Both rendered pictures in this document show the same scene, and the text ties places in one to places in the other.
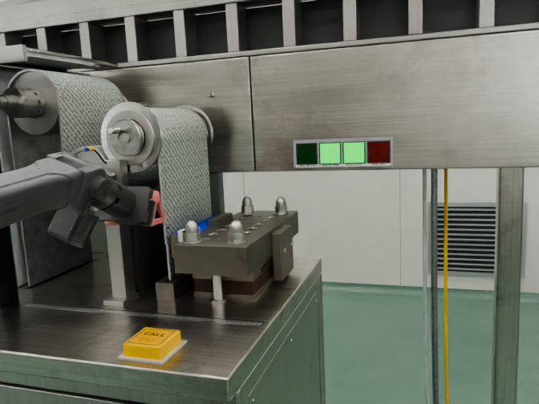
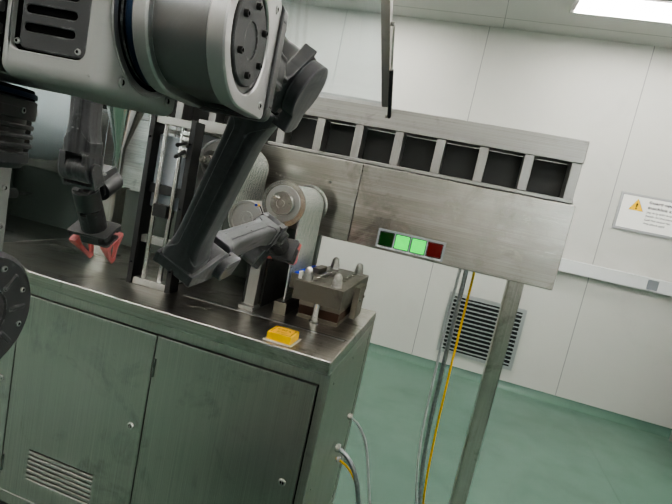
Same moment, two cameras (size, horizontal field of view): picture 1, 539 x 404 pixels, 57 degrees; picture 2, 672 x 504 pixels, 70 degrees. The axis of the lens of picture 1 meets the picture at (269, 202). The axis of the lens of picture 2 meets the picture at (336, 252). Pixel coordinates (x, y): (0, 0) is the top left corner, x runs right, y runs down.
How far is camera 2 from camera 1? 0.55 m
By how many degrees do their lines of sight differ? 5
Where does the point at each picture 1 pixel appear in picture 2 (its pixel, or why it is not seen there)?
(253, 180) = not seen: hidden behind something
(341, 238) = (372, 303)
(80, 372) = (238, 342)
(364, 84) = (436, 204)
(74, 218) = (261, 251)
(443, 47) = (492, 195)
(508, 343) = (487, 399)
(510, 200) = (510, 303)
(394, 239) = (415, 314)
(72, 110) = not seen: hidden behind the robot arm
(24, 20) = not seen: hidden behind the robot
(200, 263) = (310, 294)
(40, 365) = (211, 333)
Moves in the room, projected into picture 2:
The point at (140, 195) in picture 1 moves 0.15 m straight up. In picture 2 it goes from (292, 245) to (302, 193)
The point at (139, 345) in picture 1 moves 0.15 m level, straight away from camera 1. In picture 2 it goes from (278, 333) to (267, 316)
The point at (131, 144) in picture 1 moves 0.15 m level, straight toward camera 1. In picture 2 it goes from (284, 208) to (295, 214)
